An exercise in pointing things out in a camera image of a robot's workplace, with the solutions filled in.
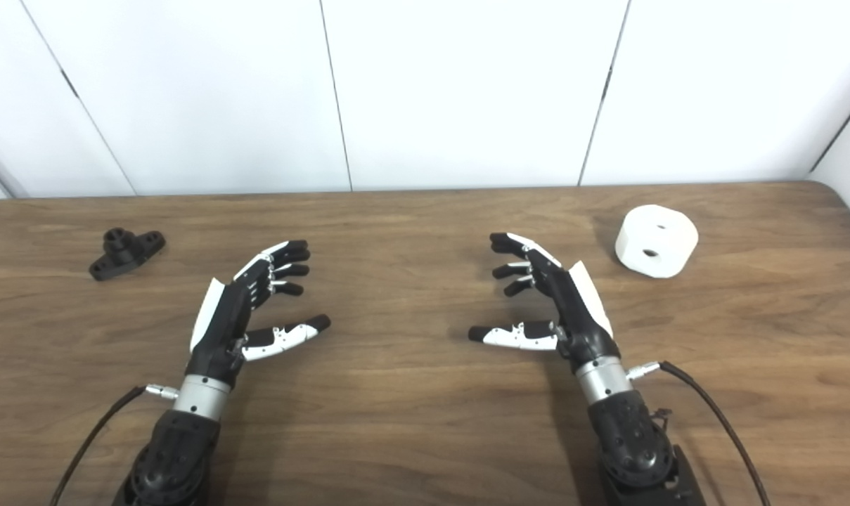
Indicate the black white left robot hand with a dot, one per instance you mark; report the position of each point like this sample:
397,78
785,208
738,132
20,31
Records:
217,330

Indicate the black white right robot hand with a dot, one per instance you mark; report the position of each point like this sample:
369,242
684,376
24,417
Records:
583,330

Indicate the black flanged holder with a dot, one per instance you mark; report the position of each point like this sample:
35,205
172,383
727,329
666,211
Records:
126,254

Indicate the round white piece with holes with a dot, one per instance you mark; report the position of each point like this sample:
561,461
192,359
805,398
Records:
678,246

